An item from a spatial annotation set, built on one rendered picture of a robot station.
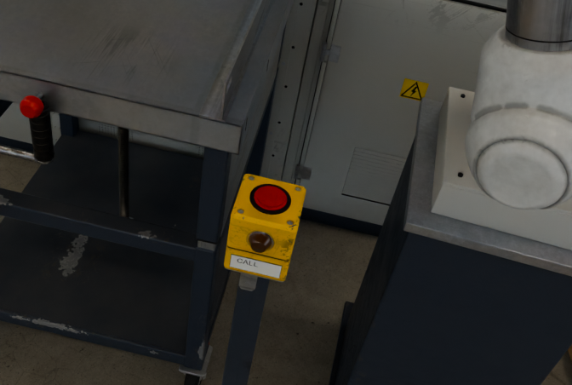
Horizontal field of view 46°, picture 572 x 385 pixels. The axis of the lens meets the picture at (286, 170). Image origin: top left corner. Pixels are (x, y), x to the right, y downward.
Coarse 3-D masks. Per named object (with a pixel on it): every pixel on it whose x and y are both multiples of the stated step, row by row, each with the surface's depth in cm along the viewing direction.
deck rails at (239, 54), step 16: (256, 0) 126; (272, 0) 127; (256, 16) 110; (240, 32) 116; (256, 32) 115; (240, 48) 101; (224, 64) 109; (240, 64) 104; (224, 80) 105; (240, 80) 106; (208, 96) 102; (224, 96) 95; (208, 112) 99; (224, 112) 99
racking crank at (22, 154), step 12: (48, 108) 100; (36, 120) 100; (48, 120) 101; (36, 132) 101; (48, 132) 102; (0, 144) 107; (36, 144) 103; (48, 144) 103; (12, 156) 107; (24, 156) 106; (36, 156) 105; (48, 156) 105
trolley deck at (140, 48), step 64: (0, 0) 113; (64, 0) 116; (128, 0) 120; (192, 0) 123; (0, 64) 100; (64, 64) 103; (128, 64) 105; (192, 64) 108; (256, 64) 111; (128, 128) 102; (192, 128) 100
